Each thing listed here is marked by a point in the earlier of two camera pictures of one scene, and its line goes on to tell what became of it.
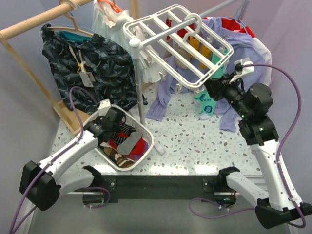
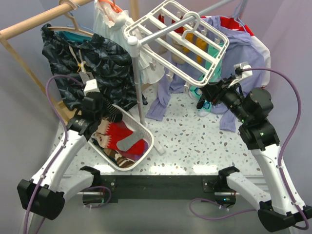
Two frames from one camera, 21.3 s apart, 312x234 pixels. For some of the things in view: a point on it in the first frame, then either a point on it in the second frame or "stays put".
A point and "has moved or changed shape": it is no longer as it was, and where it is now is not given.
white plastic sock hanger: [180, 45] has moved or changed shape
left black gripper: [99, 118] -> [105, 109]
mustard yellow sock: [206, 52] -> [202, 44]
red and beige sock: [185, 54] -> [175, 58]
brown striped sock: [123, 162] stays put
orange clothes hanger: [117, 9] stays put
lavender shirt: [215, 57] stays put
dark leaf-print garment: [102, 67] stays put
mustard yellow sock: [196, 44] -> [190, 37]
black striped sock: [123, 127] -> [201, 102]
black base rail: [158, 187] stays put
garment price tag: [87, 78] stays put
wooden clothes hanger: [76, 29] stays put
